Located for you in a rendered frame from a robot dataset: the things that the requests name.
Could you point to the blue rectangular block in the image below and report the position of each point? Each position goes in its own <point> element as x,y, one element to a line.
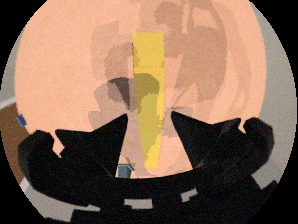
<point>21,120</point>

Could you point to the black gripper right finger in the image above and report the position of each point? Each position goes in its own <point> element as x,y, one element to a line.
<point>197,137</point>

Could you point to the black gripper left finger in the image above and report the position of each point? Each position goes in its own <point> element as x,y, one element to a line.
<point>104,144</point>

